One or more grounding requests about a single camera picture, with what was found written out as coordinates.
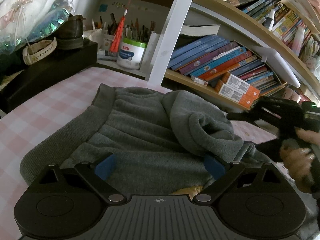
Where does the pink checkered table mat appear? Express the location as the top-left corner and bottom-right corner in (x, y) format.
(0, 65), (283, 240)

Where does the orange white medicine box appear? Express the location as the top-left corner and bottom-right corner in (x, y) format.
(221, 73), (260, 99)
(214, 80), (260, 108)

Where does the row of leaning books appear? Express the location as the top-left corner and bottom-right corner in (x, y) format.
(167, 35), (281, 95)

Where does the person's right hand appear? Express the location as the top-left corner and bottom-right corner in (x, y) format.
(280, 128), (319, 193)

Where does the white wooden bookshelf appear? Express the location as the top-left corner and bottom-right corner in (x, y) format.
(73, 0), (319, 97)

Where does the upper orange white medicine box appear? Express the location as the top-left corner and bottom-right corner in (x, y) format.
(221, 73), (260, 99)

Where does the red tassel ornament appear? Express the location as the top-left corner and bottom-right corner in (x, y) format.
(110, 0), (132, 53)

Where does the black box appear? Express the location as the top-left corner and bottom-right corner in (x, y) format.
(1, 41), (98, 113)

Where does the grey sweatshirt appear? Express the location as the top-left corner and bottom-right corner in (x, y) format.
(20, 84), (270, 196)

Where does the white wrist watch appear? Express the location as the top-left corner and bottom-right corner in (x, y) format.
(22, 38), (57, 66)

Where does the lower orange white medicine box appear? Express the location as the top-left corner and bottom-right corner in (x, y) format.
(214, 80), (260, 108)

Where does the pink plush in plastic bag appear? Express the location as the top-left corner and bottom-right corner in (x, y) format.
(1, 0), (74, 55)

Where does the white green-lid jar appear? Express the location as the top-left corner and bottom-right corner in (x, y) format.
(117, 38), (147, 70)

